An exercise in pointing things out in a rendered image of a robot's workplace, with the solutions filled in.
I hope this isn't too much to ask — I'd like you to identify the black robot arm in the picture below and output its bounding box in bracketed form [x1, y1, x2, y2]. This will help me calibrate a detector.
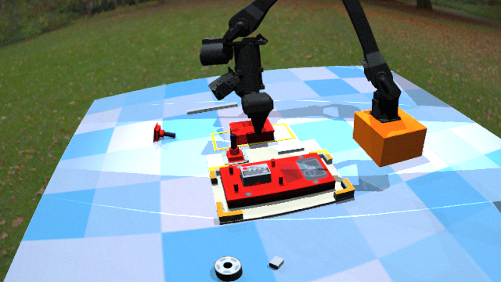
[200, 0, 401, 123]

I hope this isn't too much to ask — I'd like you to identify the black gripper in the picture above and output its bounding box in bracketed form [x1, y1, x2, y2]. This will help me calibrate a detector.
[234, 62, 274, 135]

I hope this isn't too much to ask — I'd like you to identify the black toy tyre with white hub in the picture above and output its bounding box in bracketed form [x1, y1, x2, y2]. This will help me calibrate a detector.
[214, 256, 243, 281]

